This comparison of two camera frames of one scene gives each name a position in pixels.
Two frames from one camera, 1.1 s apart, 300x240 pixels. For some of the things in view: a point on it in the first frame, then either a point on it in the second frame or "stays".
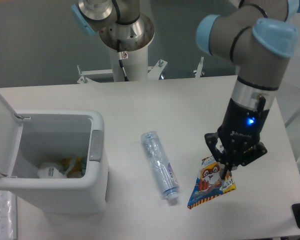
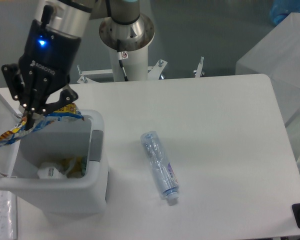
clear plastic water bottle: x=164 y=175 stays
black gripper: x=240 y=131 to x=44 y=69
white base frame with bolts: x=153 y=72 stays
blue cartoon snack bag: x=210 y=183 to x=28 y=121
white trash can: x=61 y=164 stays
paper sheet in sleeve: x=3 y=215 stays
